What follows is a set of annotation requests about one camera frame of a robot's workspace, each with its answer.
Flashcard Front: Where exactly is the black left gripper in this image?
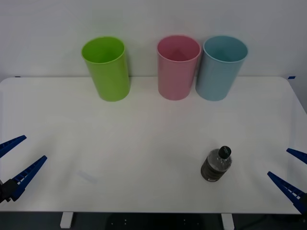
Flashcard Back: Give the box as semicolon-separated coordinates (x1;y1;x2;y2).
0;135;48;205

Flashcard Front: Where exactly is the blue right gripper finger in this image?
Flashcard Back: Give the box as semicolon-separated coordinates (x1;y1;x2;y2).
286;148;307;165
267;171;307;215

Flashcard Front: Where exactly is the dark plastic bottle black cap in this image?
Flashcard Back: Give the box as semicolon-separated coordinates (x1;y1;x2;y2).
200;145;232;183

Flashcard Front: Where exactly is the white table leg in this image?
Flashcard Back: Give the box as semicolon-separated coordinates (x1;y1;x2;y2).
59;212;73;229
221;213;235;230

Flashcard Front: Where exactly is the pale blue plastic bin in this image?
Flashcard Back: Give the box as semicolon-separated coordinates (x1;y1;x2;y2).
195;35;248;102

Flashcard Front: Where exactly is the green plastic bin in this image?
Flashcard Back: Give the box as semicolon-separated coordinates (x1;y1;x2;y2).
81;36;131;102

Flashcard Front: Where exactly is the pink plastic bin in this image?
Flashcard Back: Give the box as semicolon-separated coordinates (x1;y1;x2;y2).
157;34;201;101

